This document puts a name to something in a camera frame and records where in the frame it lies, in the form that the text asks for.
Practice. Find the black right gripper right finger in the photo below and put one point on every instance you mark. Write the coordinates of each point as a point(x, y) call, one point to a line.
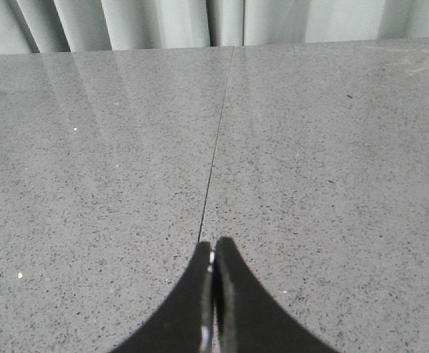
point(250, 320)

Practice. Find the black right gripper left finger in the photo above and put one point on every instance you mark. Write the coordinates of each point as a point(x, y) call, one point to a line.
point(184, 321)

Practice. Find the white pleated curtain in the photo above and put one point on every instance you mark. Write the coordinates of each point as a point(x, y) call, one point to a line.
point(52, 26)

